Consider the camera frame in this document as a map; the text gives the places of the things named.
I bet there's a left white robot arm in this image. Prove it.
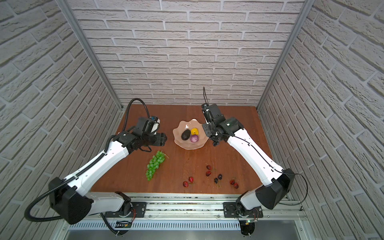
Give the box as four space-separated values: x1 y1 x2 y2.
49 116 167 225

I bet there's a left black corrugated cable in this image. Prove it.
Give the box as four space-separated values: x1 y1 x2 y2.
23 98 151 236

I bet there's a red cherry pair front left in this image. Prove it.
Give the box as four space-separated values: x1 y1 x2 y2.
183 177 194 188

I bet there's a red cherry pair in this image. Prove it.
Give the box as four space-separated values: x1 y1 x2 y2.
183 177 194 188
230 179 239 189
206 165 213 177

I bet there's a red cherry pair middle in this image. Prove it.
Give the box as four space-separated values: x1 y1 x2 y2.
206 165 213 177

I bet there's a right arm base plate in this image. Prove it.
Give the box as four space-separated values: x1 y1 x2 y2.
223 202 264 219

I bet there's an aluminium mounting rail frame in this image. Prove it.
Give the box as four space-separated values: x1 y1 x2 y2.
51 193 315 240

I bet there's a left corner aluminium post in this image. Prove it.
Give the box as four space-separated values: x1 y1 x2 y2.
57 0 124 110

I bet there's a black avocado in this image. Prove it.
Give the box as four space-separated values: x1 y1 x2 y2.
181 129 191 141

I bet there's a pink wavy fruit bowl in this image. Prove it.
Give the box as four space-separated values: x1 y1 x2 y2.
173 119 209 150

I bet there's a green grape bunch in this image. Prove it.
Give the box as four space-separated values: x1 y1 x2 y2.
146 151 168 181

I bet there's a right corner aluminium post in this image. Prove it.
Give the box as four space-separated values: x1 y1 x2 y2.
256 0 315 111

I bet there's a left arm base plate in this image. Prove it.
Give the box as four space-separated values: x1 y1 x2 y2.
104 202 147 219

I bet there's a red cherry pair right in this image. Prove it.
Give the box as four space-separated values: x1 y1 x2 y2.
230 179 239 189

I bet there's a yellow lemon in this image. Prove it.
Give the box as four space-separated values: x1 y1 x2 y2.
191 128 199 135

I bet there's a purple plum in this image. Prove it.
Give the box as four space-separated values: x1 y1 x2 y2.
190 135 199 143

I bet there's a right thin black cable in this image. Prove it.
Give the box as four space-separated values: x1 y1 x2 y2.
202 86 309 207

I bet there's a dark cherry pair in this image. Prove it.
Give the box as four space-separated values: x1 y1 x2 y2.
214 174 223 184

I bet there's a corner aluminium post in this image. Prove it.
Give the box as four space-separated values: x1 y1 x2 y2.
57 0 124 110
256 0 315 111

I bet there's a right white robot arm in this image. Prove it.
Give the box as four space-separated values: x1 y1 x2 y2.
202 103 295 215

